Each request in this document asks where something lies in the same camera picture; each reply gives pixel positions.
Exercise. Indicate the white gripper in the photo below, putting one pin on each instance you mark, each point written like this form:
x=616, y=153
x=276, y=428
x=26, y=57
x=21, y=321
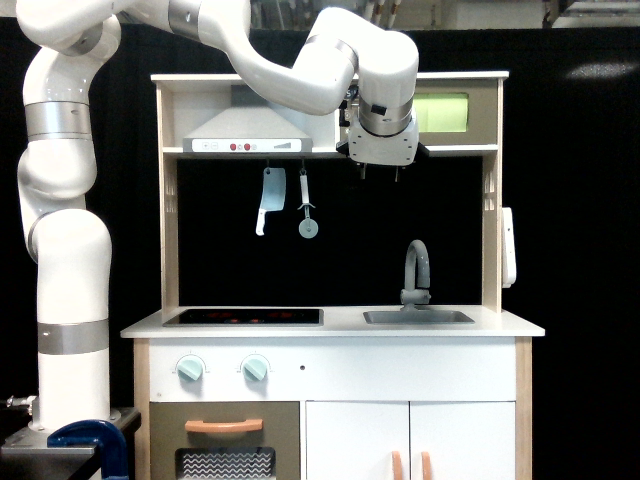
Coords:
x=396, y=150

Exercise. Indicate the grey toy faucet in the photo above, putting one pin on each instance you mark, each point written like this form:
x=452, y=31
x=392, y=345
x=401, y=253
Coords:
x=416, y=276

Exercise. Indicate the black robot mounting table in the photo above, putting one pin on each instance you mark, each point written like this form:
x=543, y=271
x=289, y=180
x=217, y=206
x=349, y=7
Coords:
x=25, y=455

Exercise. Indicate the white wooden toy kitchen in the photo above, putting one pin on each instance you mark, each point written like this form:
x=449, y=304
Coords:
x=450, y=198

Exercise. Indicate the toy pizza cutter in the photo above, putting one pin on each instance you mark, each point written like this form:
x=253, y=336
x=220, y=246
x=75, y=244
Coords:
x=308, y=227

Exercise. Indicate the white cabinet door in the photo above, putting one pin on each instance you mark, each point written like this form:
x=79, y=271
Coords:
x=462, y=440
x=357, y=440

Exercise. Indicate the blue c-clamp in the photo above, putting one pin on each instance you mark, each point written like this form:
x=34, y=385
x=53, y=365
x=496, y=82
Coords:
x=109, y=441

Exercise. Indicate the toy cleaver knife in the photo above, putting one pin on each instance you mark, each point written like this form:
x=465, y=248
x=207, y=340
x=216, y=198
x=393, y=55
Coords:
x=273, y=195

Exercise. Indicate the right white cabinet door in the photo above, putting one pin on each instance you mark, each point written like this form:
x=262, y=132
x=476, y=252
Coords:
x=462, y=440

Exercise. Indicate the white range hood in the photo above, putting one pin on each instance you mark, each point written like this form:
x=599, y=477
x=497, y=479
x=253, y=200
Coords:
x=252, y=125

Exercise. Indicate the mint stove knob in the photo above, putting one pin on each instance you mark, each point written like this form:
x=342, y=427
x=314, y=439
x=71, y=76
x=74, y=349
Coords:
x=255, y=368
x=190, y=368

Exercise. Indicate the black toy stovetop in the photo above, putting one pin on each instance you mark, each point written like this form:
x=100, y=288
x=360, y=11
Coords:
x=267, y=316

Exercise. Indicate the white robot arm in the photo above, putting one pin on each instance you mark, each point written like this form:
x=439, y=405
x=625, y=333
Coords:
x=72, y=246

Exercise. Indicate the left mint stove knob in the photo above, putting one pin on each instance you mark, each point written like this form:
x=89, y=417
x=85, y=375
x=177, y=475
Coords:
x=190, y=368

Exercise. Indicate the grey toy sink basin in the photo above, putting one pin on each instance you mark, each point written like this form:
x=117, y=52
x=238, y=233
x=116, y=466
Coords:
x=417, y=317

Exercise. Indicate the white side-mounted toy phone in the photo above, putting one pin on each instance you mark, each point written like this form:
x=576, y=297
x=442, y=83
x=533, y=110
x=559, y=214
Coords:
x=509, y=264

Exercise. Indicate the right mint stove knob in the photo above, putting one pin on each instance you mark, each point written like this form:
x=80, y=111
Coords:
x=255, y=368

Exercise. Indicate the left white cabinet door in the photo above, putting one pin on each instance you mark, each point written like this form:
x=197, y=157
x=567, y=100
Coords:
x=357, y=440

